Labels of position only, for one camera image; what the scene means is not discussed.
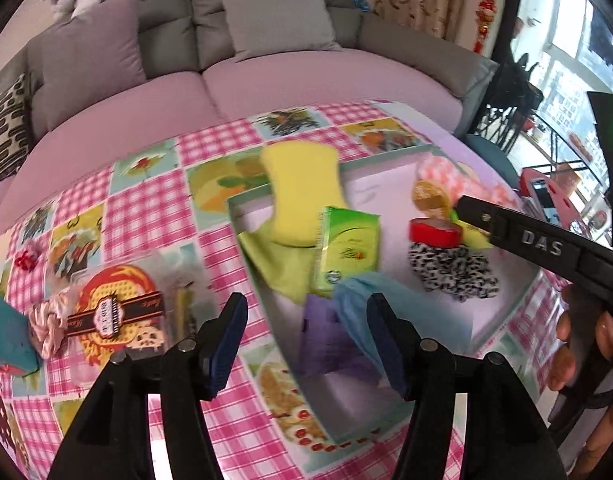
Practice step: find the teal rimmed tray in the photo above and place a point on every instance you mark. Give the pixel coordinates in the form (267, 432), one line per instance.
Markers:
(436, 320)

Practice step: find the grey pillow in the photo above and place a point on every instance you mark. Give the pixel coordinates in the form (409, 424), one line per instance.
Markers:
(276, 15)

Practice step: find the grey sofa with purple seat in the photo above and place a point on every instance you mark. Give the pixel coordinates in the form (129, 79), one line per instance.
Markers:
(176, 20)

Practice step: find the red phone stand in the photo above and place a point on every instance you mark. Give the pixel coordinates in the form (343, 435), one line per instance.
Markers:
(566, 210)

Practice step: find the yellow sponge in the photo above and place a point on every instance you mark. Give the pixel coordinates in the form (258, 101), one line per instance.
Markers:
(296, 190)

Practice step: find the smartphone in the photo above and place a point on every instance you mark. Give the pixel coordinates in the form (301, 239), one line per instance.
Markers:
(544, 200)

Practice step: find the beige patterned curtain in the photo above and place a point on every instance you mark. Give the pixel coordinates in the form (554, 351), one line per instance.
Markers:
(416, 0)

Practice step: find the red tape roll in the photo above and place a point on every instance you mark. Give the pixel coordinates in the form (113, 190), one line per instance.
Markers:
(431, 235)

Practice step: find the pink satin scrunchie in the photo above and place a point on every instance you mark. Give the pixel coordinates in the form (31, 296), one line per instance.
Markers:
(49, 325)

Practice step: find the pink plaid printed tablecloth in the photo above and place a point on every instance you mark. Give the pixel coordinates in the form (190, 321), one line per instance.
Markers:
(136, 210)

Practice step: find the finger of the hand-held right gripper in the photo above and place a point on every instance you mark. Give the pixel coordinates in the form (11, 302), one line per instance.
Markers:
(476, 217)

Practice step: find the red hanging decoration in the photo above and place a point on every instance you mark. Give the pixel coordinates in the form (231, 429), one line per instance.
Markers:
(489, 5)

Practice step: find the person's right hand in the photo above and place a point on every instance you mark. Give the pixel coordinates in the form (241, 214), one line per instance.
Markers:
(564, 360)

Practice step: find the teal toy box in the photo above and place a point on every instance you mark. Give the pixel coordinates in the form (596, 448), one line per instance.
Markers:
(6, 330)

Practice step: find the black white leopard scrunchie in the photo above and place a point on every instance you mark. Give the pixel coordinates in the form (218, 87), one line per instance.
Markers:
(451, 272)

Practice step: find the light blue cloth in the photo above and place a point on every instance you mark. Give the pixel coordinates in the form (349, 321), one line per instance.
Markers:
(356, 300)

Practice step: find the person's right forearm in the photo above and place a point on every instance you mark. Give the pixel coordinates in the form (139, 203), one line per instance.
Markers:
(599, 445)

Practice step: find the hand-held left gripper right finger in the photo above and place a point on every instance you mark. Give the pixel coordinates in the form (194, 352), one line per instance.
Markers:
(386, 345)

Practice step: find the pink white fluffy towel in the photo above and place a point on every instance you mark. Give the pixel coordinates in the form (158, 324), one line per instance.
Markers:
(436, 170)

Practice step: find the lime green cloth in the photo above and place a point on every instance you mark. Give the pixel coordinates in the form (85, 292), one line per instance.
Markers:
(281, 270)

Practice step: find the purple pillow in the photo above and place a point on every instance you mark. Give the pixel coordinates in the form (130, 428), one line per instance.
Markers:
(91, 55)

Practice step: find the black chair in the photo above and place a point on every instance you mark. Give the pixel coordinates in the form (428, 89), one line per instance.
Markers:
(511, 100)

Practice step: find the purple wet wipes packet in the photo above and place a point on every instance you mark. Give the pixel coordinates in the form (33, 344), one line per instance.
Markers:
(326, 340)

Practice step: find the black white patterned pillow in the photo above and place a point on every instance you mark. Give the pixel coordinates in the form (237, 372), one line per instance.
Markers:
(6, 130)

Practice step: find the clear packet with orange label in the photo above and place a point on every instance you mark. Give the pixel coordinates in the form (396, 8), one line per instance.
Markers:
(116, 305)

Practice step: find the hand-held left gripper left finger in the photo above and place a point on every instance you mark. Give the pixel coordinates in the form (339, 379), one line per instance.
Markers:
(221, 345)

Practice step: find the green tissue pack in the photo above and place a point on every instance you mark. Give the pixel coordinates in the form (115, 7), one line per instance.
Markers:
(346, 250)

